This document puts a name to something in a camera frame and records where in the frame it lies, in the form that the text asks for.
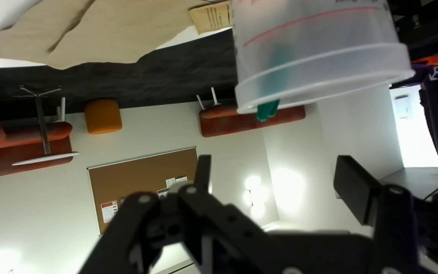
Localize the orange handled clamp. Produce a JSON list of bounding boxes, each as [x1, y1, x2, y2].
[[412, 53, 438, 70]]

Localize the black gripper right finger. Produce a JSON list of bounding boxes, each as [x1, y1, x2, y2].
[[333, 155, 420, 274]]

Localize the printed brown paper packet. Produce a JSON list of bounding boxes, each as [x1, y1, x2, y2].
[[187, 0, 234, 37]]

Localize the small round white table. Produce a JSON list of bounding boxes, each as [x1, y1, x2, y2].
[[11, 84, 81, 169]]

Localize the orange round ottoman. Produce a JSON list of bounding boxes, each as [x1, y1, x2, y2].
[[82, 98, 125, 136]]

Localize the clear plastic measuring cup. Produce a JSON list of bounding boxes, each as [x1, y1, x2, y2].
[[230, 0, 415, 116]]

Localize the brown paper napkin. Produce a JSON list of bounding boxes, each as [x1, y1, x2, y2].
[[46, 0, 220, 66], [0, 0, 96, 67]]

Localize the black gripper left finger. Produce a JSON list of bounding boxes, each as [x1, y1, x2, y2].
[[79, 154, 261, 274]]

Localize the brown cork board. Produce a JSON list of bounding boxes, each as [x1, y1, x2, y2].
[[87, 146, 201, 235]]

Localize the orange sofa white legs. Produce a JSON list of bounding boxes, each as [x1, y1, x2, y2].
[[0, 120, 74, 181]]

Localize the orange bench white legs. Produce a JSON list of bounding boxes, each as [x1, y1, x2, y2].
[[195, 85, 307, 139]]

